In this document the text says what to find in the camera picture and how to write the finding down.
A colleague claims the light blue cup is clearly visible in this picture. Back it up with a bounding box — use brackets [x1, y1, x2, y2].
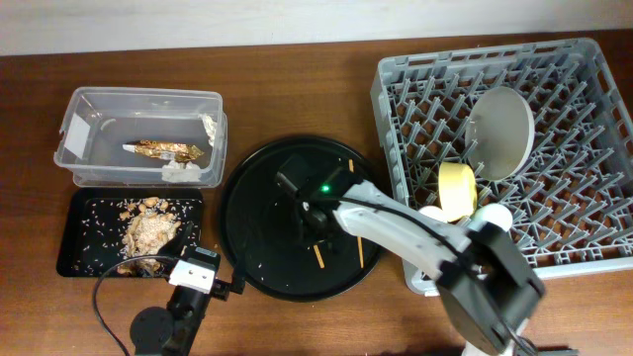
[468, 203, 513, 232]

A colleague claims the black rectangular tray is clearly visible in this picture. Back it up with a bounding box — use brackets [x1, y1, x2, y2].
[56, 188, 204, 277]

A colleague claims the food scraps and rice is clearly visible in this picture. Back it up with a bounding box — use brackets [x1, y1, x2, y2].
[119, 197, 182, 259]

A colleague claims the clear plastic bin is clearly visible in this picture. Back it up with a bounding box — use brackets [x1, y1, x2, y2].
[53, 87, 228, 188]

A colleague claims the round black serving tray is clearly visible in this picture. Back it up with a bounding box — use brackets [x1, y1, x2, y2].
[219, 135, 382, 303]

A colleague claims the white napkin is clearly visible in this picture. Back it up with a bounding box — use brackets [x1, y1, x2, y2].
[161, 114, 218, 183]

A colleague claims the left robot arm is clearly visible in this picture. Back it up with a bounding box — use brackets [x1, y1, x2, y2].
[130, 223, 245, 355]

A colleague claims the grey round plate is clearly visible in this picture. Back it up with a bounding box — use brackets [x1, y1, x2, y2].
[465, 87, 535, 181]

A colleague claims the yellow bowl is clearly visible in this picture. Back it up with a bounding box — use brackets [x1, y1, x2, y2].
[438, 162, 478, 222]

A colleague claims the brown snack wrapper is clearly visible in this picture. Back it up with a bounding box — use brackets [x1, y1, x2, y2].
[122, 140, 204, 162]

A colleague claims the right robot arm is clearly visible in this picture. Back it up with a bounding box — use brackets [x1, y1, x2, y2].
[274, 154, 546, 355]

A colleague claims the grey dishwasher rack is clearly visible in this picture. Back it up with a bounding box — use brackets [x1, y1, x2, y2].
[370, 38, 632, 279]

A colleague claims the pink cup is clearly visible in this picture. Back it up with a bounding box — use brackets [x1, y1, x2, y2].
[418, 206, 448, 223]

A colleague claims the wooden chopstick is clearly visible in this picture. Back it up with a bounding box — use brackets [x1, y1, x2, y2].
[313, 244, 325, 269]
[348, 158, 365, 269]

